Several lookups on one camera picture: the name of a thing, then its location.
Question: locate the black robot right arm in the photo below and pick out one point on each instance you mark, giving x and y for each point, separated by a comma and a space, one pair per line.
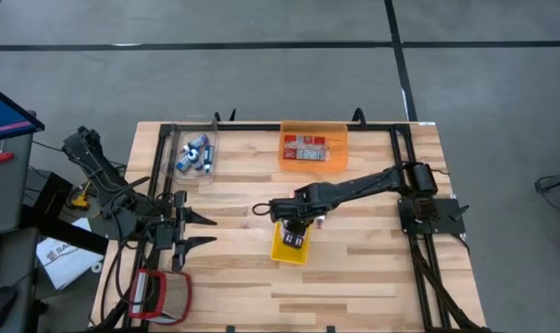
367, 182

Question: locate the clear plastic container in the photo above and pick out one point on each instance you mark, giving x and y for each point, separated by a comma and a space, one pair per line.
201, 178

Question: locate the black floor stand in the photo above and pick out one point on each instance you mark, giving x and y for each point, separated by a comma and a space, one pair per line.
66, 233

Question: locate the red tag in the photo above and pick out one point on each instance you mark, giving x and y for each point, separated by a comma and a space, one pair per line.
1, 157

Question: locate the small blue-capped bottle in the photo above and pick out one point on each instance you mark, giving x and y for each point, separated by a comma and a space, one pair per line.
208, 157
183, 163
196, 159
197, 141

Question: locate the red printed box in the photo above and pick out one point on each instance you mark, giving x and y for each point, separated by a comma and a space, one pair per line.
305, 147

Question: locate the red-rimmed mesh basket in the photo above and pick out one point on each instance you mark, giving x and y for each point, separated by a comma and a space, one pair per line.
175, 296

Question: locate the grey cabinet with blue top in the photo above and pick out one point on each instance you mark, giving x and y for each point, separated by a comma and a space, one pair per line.
6, 185

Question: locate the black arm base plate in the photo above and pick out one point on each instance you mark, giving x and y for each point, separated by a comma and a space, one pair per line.
446, 222

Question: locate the yellow hand tool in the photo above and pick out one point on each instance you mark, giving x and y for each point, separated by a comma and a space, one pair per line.
81, 200

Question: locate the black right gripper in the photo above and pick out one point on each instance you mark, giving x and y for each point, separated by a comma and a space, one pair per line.
298, 208

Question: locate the orange translucent tray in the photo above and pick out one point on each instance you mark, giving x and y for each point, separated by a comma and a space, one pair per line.
337, 157

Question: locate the yellow plastic basket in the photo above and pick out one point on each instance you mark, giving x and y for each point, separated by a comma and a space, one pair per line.
284, 254

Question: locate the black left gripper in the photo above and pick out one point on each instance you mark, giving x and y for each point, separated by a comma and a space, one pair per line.
180, 231

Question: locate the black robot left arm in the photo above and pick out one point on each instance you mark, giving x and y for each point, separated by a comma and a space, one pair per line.
99, 166

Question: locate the white paper bag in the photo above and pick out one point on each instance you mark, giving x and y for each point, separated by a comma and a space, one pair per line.
62, 263

